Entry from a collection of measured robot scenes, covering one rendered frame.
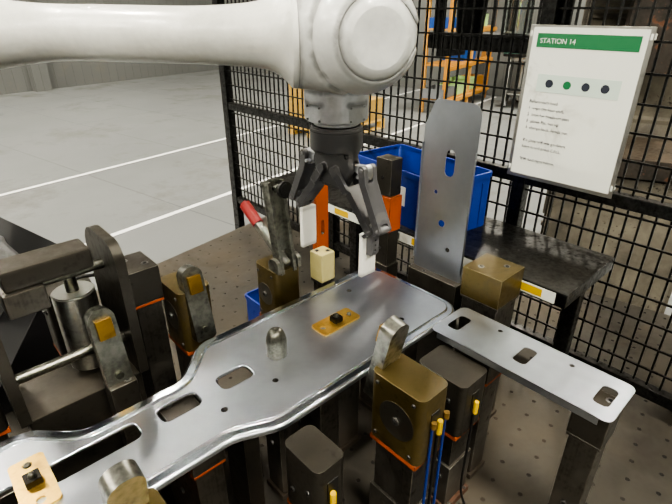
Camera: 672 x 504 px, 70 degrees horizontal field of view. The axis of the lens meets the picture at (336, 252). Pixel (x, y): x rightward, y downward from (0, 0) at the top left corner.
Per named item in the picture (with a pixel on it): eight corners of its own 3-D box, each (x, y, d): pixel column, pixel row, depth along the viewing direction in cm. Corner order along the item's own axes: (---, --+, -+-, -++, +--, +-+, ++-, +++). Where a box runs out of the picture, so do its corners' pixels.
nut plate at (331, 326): (325, 337, 79) (325, 331, 79) (310, 327, 82) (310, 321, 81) (361, 317, 84) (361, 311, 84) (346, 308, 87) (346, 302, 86)
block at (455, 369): (458, 528, 82) (481, 401, 69) (404, 483, 89) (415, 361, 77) (482, 501, 86) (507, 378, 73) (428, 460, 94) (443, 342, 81)
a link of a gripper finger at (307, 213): (302, 208, 77) (299, 207, 78) (303, 247, 80) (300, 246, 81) (316, 204, 79) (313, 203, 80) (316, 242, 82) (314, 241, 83)
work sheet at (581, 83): (610, 199, 95) (657, 26, 82) (506, 173, 110) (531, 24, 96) (614, 196, 97) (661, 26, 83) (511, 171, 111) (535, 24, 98)
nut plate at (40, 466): (64, 497, 53) (61, 490, 53) (25, 520, 51) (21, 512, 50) (42, 451, 59) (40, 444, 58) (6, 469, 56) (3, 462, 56)
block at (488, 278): (475, 432, 99) (502, 281, 83) (443, 411, 105) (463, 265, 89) (496, 413, 104) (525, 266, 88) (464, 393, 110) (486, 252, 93)
